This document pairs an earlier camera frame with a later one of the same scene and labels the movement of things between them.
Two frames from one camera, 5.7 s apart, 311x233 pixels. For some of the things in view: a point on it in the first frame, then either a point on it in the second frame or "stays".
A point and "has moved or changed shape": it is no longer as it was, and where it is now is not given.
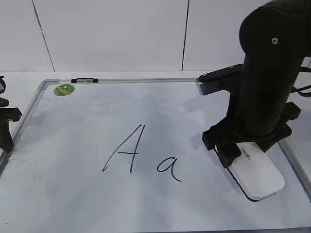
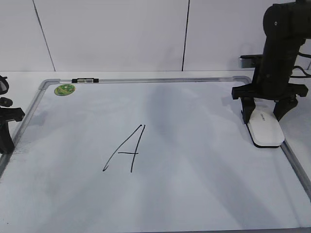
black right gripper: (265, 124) to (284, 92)
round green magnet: (63, 90) stays
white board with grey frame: (126, 155) stays
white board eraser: (255, 173) has moved or changed shape
